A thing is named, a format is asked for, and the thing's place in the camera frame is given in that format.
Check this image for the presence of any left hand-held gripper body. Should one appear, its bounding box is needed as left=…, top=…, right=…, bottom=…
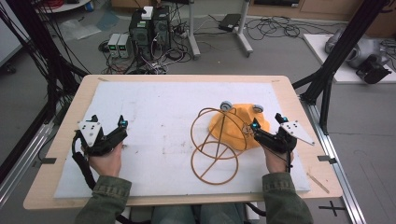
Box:
left=73, top=120, right=117, bottom=157

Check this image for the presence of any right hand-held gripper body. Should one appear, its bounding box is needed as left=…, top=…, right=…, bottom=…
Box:
left=263, top=120, right=316, bottom=155

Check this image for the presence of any yellow hat with toy eyes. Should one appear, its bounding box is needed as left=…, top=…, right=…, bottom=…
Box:
left=207, top=100, right=272, bottom=153

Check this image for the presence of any brown wire hat stand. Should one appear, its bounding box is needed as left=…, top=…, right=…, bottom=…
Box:
left=190, top=106, right=249, bottom=187

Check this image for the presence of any person's right hand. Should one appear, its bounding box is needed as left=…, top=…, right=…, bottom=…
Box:
left=262, top=145, right=295, bottom=175

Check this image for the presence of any person's left hand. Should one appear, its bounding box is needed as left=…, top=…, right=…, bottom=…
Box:
left=88, top=142, right=124, bottom=178

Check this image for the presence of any wooden table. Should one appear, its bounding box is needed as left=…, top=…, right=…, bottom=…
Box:
left=22, top=74, right=345, bottom=211

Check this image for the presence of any white foam mat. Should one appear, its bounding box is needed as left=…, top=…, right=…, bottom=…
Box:
left=53, top=80, right=313, bottom=200

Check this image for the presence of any thin wooden stick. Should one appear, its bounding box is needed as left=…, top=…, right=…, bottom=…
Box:
left=305, top=172, right=331, bottom=195

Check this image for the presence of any grey power supply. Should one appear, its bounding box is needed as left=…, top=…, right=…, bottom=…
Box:
left=117, top=34, right=133, bottom=60
left=106, top=33, right=121, bottom=58

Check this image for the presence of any white floor board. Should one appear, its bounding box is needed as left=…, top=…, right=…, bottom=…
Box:
left=303, top=33, right=396, bottom=85

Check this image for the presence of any clear plastic sheet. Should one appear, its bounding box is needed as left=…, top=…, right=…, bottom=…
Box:
left=58, top=18, right=103, bottom=42

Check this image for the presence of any person's right leg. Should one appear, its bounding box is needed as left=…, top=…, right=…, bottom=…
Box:
left=197, top=203, right=246, bottom=224

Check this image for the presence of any person's leg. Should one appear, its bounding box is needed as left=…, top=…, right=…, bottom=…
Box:
left=150, top=204, right=198, bottom=224
left=197, top=203, right=246, bottom=224

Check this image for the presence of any white desk leg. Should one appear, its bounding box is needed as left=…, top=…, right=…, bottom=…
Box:
left=186, top=0, right=202, bottom=61
left=234, top=0, right=254, bottom=59

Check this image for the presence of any black computer tower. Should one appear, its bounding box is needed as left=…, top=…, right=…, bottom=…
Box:
left=151, top=5, right=172, bottom=61
left=128, top=8, right=154, bottom=61

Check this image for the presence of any person's left leg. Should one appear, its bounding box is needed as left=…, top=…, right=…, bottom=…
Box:
left=150, top=204, right=198, bottom=224

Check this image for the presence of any teal sheet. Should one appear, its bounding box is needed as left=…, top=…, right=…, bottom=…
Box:
left=94, top=10, right=120, bottom=32

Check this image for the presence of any black device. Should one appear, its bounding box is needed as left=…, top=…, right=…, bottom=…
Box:
left=355, top=53, right=393, bottom=85

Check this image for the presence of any flat black box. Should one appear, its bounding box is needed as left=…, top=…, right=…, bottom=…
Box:
left=217, top=12, right=243, bottom=33

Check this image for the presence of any grey rounded shell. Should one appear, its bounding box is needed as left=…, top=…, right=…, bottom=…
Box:
left=324, top=27, right=388, bottom=70

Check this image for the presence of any round white table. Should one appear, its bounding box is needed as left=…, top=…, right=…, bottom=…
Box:
left=35, top=0, right=92, bottom=14

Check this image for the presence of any white cabinet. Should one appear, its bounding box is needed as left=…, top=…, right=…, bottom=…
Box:
left=0, top=0, right=25, bottom=68

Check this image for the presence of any white box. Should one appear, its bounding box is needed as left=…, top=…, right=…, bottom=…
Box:
left=140, top=6, right=154, bottom=21

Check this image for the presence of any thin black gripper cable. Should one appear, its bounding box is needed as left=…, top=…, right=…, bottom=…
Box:
left=266, top=148, right=295, bottom=174

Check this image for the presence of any aluminium rail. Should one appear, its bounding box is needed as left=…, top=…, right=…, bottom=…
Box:
left=0, top=120, right=56, bottom=207
left=299, top=94, right=368, bottom=224

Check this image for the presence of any black frame post with cables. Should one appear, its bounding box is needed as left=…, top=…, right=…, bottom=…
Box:
left=0, top=0, right=92, bottom=185

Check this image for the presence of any tangle of black floor cables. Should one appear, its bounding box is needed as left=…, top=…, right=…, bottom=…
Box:
left=244, top=14, right=339, bottom=42

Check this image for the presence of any black metal frame post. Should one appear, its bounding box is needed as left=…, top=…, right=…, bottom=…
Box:
left=291, top=0, right=390, bottom=136

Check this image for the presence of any tangle of computer cables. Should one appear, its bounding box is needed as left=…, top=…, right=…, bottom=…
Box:
left=98, top=18, right=193, bottom=76

